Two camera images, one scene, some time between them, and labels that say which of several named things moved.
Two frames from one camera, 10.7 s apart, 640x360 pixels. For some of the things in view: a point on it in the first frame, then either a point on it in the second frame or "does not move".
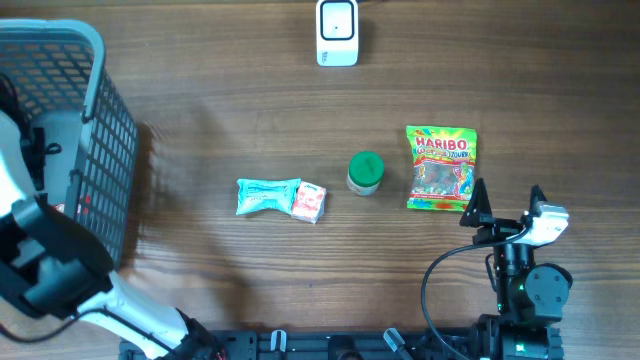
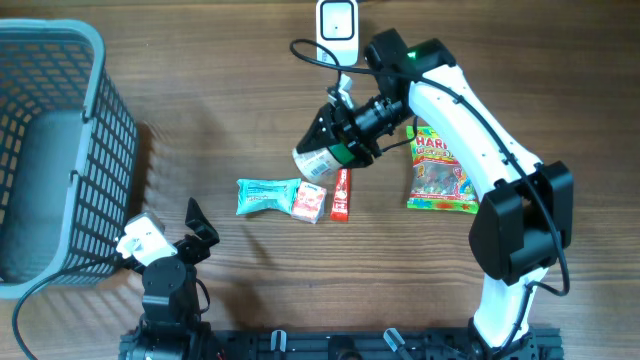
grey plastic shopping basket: (80, 138) does not move
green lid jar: (365, 172) -> (322, 165)
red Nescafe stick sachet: (60, 207) -> (341, 201)
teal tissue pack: (256, 195) does not move
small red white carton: (310, 202) does not move
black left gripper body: (37, 149) -> (191, 250)
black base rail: (423, 343) does not move
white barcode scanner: (337, 33) does not move
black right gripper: (478, 213) -> (331, 119)
